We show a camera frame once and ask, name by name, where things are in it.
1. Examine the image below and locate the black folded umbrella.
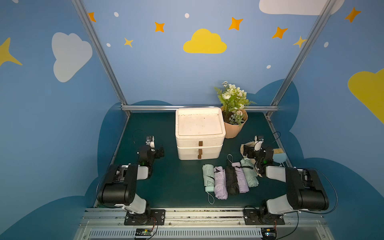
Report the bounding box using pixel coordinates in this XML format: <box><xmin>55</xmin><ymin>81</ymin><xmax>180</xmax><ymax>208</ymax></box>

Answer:
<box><xmin>225</xmin><ymin>165</ymin><xmax>240</xmax><ymax>196</ymax></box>

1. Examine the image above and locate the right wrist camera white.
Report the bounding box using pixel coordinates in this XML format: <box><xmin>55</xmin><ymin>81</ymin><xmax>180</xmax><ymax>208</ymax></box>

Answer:
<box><xmin>254</xmin><ymin>136</ymin><xmax>264</xmax><ymax>151</ymax></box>

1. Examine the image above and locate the circuit board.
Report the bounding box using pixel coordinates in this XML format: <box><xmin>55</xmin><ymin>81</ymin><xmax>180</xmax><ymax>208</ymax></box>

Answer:
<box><xmin>261</xmin><ymin>228</ymin><xmax>277</xmax><ymax>240</ymax></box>
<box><xmin>135</xmin><ymin>229</ymin><xmax>152</xmax><ymax>238</ymax></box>

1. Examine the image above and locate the mint green umbrella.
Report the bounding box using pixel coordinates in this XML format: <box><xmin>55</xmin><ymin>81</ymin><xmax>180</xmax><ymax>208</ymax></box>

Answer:
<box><xmin>202</xmin><ymin>164</ymin><xmax>215</xmax><ymax>205</ymax></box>
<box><xmin>240</xmin><ymin>158</ymin><xmax>259</xmax><ymax>188</ymax></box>

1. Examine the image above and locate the beige work glove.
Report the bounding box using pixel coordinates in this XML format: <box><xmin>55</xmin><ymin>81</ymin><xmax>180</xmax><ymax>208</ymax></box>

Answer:
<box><xmin>240</xmin><ymin>142</ymin><xmax>261</xmax><ymax>176</ymax></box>

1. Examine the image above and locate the aluminium frame back rail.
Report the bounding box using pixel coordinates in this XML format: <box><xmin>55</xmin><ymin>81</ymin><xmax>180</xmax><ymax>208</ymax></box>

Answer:
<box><xmin>121</xmin><ymin>105</ymin><xmax>279</xmax><ymax>112</ymax></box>

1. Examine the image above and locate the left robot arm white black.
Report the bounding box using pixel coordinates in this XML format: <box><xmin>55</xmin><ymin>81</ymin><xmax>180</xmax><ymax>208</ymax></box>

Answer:
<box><xmin>97</xmin><ymin>145</ymin><xmax>165</xmax><ymax>226</ymax></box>

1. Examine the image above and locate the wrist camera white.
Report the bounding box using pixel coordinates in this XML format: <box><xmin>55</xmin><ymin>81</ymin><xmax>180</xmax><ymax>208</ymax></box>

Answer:
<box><xmin>254</xmin><ymin>136</ymin><xmax>264</xmax><ymax>151</ymax></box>
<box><xmin>146</xmin><ymin>136</ymin><xmax>155</xmax><ymax>149</ymax></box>

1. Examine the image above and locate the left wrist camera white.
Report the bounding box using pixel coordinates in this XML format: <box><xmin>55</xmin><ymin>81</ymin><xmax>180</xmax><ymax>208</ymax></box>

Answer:
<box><xmin>146</xmin><ymin>136</ymin><xmax>155</xmax><ymax>149</ymax></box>

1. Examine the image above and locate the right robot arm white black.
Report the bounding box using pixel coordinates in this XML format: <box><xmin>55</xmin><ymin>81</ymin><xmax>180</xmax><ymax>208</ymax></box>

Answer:
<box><xmin>240</xmin><ymin>142</ymin><xmax>330</xmax><ymax>225</ymax></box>

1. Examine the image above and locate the potted artificial flower plant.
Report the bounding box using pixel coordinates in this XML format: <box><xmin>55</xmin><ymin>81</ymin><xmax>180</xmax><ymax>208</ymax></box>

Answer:
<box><xmin>215</xmin><ymin>81</ymin><xmax>255</xmax><ymax>139</ymax></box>

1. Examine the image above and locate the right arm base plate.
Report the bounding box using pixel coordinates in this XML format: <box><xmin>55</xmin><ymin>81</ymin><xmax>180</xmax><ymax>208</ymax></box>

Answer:
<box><xmin>243</xmin><ymin>208</ymin><xmax>285</xmax><ymax>226</ymax></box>

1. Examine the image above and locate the right circuit board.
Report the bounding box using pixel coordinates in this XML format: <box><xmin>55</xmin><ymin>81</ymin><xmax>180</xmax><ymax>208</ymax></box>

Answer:
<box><xmin>261</xmin><ymin>228</ymin><xmax>277</xmax><ymax>240</ymax></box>

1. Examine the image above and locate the lilac umbrella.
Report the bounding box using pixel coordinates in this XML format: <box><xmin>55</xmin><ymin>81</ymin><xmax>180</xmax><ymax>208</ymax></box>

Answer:
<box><xmin>227</xmin><ymin>154</ymin><xmax>250</xmax><ymax>194</ymax></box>
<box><xmin>214</xmin><ymin>166</ymin><xmax>228</xmax><ymax>200</ymax></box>

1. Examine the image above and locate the left circuit board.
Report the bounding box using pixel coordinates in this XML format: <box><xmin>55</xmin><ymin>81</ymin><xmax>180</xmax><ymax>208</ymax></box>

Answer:
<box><xmin>135</xmin><ymin>229</ymin><xmax>152</xmax><ymax>238</ymax></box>

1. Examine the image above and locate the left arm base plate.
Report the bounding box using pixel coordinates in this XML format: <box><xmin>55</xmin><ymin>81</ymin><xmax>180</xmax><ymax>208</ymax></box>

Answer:
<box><xmin>124</xmin><ymin>209</ymin><xmax>166</xmax><ymax>226</ymax></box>

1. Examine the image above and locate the white drawer cabinet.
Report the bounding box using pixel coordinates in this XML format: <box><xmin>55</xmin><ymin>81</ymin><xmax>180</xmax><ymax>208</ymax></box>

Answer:
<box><xmin>175</xmin><ymin>108</ymin><xmax>226</xmax><ymax>161</ymax></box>

